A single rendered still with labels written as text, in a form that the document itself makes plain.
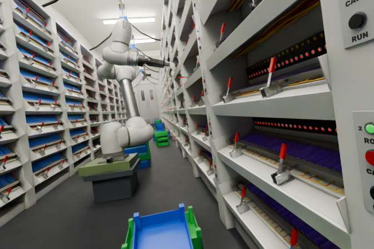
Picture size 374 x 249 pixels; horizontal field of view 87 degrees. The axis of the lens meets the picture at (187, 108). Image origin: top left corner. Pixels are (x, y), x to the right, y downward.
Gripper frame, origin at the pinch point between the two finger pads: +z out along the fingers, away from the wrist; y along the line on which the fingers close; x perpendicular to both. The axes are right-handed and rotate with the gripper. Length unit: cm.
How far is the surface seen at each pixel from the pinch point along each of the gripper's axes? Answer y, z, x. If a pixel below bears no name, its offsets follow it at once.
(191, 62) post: -26.9, 17.5, 11.7
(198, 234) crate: 52, 18, -76
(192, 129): -26, 25, -42
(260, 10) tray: 89, 14, -7
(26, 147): -33, -94, -69
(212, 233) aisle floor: 44, 27, -80
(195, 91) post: -26.8, 24.2, -11.2
